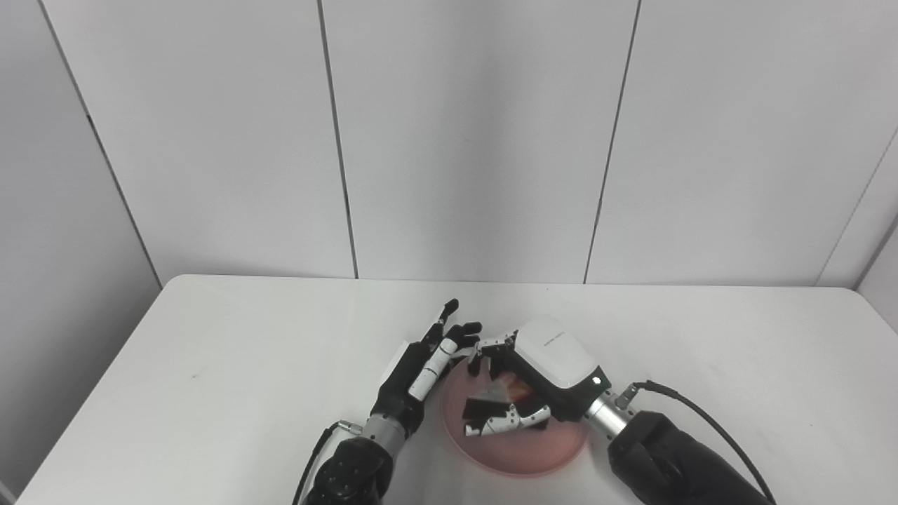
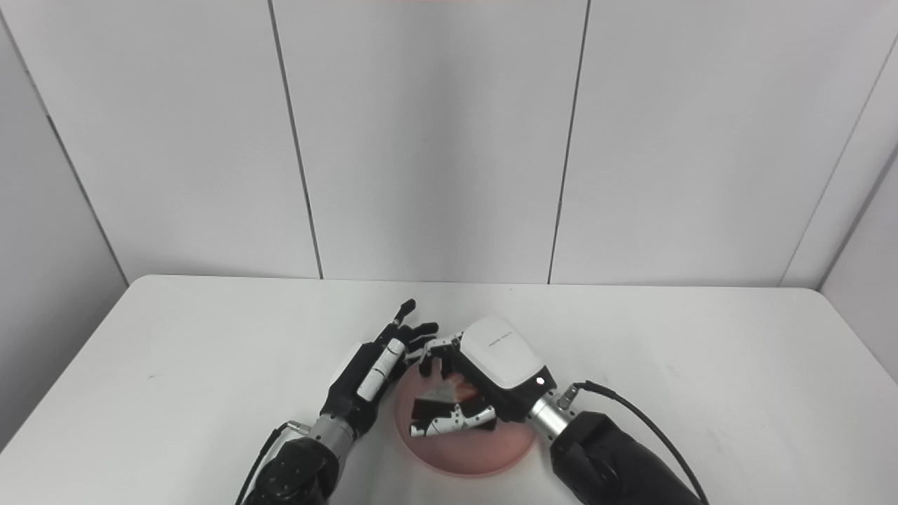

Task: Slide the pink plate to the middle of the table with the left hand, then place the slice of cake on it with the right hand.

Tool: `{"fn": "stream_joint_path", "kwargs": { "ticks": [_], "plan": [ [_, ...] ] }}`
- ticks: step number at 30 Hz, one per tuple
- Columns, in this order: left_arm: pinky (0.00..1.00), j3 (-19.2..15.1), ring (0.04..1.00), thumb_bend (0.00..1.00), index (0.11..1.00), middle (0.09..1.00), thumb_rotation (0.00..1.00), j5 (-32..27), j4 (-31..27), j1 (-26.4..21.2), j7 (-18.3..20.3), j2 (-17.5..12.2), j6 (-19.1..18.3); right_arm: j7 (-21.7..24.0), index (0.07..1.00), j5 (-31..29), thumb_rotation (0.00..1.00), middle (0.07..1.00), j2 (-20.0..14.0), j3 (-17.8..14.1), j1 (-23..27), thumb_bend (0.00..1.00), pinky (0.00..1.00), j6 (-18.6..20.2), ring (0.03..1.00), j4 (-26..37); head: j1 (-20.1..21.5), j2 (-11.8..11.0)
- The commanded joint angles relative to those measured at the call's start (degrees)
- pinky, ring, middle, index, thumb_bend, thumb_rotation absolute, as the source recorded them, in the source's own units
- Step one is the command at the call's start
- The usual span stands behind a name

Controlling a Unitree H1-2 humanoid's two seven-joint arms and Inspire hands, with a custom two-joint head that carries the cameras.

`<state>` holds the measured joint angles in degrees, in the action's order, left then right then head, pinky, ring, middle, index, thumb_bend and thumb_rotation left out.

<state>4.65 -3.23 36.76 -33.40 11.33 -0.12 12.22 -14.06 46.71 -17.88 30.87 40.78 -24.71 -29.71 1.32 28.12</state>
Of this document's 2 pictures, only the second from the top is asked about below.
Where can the chocolate cake slice with fruit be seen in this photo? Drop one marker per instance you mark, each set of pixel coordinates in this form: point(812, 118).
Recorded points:
point(438, 401)

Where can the pink round plate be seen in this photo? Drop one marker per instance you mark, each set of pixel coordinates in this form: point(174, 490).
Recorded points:
point(477, 452)

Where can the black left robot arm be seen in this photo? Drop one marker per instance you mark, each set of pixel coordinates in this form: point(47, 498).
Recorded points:
point(302, 466)

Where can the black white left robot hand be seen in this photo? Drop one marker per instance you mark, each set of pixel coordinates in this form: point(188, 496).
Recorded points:
point(368, 379)

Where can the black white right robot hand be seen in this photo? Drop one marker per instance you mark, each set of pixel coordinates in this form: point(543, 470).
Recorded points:
point(501, 358)

